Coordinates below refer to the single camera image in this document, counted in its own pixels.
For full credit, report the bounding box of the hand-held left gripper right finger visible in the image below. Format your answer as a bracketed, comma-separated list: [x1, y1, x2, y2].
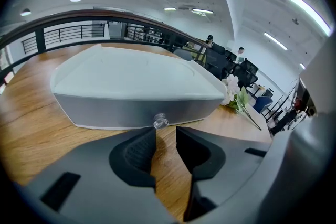
[175, 125, 272, 222]

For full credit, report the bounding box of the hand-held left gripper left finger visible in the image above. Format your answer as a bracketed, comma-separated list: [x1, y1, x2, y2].
[15, 127, 181, 224]

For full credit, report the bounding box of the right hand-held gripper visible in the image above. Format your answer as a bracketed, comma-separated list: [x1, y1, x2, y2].
[258, 33, 336, 224]

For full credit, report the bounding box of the grey drawer with clear knob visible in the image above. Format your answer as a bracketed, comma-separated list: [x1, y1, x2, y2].
[53, 92, 226, 130]

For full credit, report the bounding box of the white storage box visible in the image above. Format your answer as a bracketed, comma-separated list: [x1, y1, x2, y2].
[49, 43, 228, 101]

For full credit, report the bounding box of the white artificial flower sprig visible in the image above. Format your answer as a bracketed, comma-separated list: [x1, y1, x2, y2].
[220, 74, 263, 131]

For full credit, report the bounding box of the blue office chair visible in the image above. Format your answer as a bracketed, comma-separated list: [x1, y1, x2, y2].
[253, 95, 274, 114]

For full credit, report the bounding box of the black office chair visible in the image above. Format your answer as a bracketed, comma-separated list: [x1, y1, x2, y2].
[203, 43, 229, 80]
[233, 59, 259, 89]
[223, 49, 244, 78]

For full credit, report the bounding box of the grey office chair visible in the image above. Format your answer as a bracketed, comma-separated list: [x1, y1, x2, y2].
[173, 48, 195, 61]

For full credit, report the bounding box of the dark metal railing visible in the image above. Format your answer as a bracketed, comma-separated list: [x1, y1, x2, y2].
[0, 9, 211, 87]

